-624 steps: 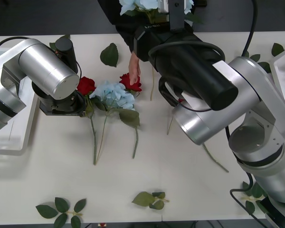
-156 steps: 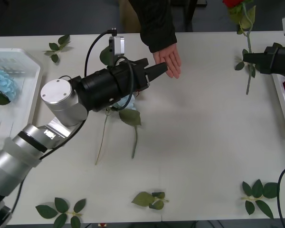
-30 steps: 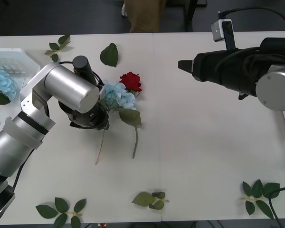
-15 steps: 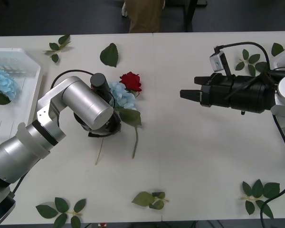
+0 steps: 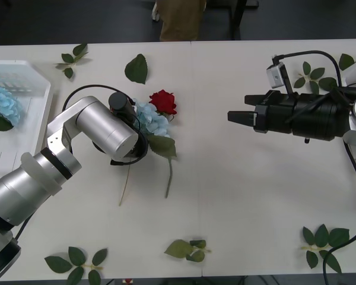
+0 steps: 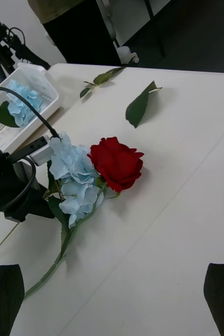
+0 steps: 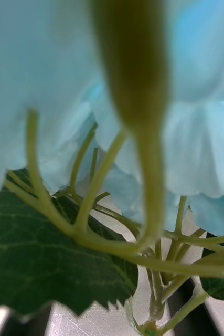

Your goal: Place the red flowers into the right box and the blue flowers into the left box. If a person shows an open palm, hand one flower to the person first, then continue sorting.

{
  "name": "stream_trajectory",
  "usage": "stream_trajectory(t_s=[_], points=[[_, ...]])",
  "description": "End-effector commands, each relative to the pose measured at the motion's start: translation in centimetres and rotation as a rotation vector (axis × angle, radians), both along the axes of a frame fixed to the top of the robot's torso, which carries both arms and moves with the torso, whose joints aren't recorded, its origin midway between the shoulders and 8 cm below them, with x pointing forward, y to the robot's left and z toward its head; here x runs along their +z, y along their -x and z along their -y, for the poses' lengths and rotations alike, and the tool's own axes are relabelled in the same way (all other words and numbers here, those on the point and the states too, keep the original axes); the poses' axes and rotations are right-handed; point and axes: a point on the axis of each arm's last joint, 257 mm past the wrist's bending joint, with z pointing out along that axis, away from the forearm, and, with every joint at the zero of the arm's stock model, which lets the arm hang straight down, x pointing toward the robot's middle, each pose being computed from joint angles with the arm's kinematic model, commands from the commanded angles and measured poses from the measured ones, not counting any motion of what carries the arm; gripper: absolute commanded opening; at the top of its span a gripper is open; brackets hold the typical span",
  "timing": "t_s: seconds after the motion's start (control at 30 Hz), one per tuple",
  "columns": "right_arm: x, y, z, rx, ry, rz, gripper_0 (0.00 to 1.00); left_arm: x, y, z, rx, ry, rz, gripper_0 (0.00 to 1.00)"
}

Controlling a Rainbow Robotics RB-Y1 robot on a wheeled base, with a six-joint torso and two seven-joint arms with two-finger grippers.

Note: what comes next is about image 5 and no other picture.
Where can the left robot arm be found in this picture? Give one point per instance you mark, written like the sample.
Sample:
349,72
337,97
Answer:
101,124

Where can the single small green leaf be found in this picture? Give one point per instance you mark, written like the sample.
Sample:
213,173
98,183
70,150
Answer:
346,61

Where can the person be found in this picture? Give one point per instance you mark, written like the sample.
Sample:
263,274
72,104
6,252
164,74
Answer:
181,20

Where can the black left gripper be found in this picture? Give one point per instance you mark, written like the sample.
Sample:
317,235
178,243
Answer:
144,147

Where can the pale green leaf twig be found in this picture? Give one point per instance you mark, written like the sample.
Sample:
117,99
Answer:
179,248

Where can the red rose with green stem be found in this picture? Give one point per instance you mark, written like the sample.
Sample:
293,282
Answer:
163,101

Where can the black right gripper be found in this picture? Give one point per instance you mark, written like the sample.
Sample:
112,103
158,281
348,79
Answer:
277,114

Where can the loose green leaf twig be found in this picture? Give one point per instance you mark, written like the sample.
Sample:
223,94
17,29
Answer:
67,58
317,72
338,237
57,264

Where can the single large green leaf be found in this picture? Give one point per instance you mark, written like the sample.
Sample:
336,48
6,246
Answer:
136,69

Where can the black chair frame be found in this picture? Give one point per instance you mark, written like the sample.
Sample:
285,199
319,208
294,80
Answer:
238,20

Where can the pale blue flower with stem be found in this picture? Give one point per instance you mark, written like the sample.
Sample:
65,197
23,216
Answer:
154,120
4,101

